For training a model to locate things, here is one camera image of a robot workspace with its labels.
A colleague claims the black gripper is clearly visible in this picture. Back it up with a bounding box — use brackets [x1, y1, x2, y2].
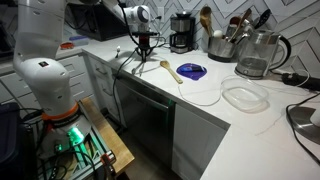
[132, 31, 157, 50]

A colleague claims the metal kitchen tong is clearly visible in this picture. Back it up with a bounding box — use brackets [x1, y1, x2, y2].
[131, 49, 147, 77]

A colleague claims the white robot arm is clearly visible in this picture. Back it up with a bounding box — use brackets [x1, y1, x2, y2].
[13, 0, 152, 159]

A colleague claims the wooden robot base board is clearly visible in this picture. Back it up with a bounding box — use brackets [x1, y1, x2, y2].
[79, 98, 134, 180]

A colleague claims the steel cutlery holder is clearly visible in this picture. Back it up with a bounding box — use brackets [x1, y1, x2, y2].
[207, 37, 236, 63]

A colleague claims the wooden slotted spoon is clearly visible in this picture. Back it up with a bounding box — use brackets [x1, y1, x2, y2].
[160, 60, 183, 84]

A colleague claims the black coffee maker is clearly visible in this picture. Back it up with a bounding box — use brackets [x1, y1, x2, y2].
[169, 11, 195, 54]

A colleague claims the black microwave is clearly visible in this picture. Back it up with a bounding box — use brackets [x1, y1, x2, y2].
[67, 4, 127, 41]

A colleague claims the purple silicone lid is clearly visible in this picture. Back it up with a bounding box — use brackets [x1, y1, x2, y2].
[176, 63, 207, 81]

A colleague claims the blue lidded food container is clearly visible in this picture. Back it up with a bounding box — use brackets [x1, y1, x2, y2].
[69, 36, 89, 46]

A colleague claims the large wooden spoon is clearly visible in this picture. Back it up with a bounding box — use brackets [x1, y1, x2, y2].
[200, 6, 212, 37]

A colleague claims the orange round lid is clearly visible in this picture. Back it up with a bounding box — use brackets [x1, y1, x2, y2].
[60, 42, 74, 50]

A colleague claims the dishwasher front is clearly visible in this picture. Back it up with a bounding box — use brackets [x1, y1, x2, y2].
[115, 75, 175, 166]

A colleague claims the clear plastic container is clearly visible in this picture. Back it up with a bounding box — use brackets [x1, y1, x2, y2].
[221, 78, 269, 113]

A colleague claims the glass electric kettle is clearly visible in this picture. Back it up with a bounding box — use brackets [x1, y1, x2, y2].
[235, 29, 291, 79]

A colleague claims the black slotted spatula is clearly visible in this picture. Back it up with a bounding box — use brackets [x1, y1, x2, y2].
[253, 9, 271, 29]

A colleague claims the black handheld appliance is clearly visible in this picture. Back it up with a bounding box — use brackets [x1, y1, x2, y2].
[281, 73, 320, 91]

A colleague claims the steel appliance base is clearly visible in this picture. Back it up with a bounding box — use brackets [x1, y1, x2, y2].
[289, 106, 320, 145]

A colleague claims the black power cable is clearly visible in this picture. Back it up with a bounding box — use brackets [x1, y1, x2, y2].
[111, 0, 168, 126]

